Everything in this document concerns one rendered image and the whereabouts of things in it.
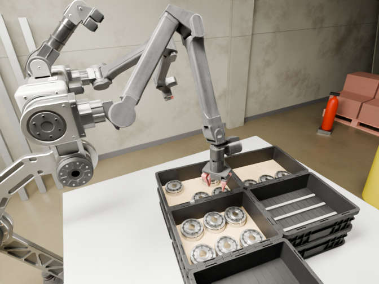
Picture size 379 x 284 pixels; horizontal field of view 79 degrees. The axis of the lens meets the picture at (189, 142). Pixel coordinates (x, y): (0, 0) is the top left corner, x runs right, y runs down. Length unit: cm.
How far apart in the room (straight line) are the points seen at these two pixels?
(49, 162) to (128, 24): 211
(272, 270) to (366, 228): 66
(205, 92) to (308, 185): 85
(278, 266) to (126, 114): 81
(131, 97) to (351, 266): 117
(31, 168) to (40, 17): 196
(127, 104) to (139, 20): 234
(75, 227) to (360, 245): 145
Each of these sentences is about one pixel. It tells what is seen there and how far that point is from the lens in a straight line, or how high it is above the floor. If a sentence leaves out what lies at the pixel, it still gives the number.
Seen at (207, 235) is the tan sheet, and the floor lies 83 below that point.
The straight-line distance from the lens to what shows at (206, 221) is 113.
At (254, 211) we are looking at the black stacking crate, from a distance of 115.
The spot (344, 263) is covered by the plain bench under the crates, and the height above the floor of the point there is 70.
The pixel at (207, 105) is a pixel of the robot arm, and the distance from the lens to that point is 84.
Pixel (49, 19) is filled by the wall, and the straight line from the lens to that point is 291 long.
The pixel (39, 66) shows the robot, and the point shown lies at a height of 156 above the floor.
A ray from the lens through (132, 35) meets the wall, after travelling 299.
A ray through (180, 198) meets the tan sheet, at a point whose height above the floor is 83.
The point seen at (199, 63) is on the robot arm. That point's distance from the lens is 84.
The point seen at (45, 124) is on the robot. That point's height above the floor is 145.
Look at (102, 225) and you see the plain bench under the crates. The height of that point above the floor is 70.
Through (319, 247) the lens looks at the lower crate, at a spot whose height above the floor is 75.
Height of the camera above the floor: 171
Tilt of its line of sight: 29 degrees down
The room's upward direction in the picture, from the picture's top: 2 degrees counter-clockwise
